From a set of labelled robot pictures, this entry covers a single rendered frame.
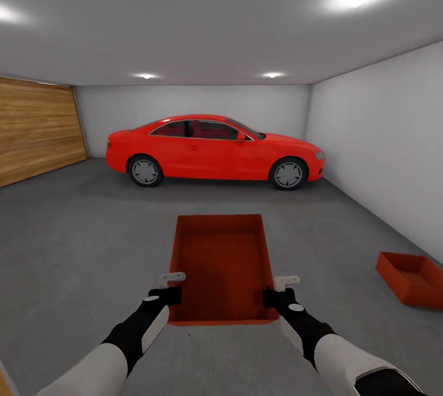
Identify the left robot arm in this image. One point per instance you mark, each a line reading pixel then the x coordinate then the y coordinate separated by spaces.
pixel 105 369

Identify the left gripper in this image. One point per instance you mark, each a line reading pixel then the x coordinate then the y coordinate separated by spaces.
pixel 173 293

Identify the car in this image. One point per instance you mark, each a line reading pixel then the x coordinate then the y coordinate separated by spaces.
pixel 205 146

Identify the garage door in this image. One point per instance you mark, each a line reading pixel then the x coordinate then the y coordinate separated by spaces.
pixel 39 129

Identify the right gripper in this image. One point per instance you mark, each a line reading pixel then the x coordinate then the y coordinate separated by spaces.
pixel 271 297

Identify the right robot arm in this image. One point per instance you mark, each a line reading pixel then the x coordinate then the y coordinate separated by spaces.
pixel 346 369

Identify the storage box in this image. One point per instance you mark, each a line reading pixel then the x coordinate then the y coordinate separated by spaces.
pixel 227 267
pixel 403 274

